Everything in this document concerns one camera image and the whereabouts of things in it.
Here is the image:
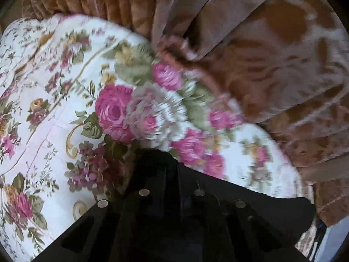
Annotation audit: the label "floral quilted bedspread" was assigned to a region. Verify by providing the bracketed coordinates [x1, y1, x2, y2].
[1, 14, 313, 261]

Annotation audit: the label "black pants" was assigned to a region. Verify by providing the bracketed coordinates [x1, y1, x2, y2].
[103, 147, 316, 262]

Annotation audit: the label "brown floral curtain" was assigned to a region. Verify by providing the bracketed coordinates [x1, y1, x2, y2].
[23, 0, 348, 226]

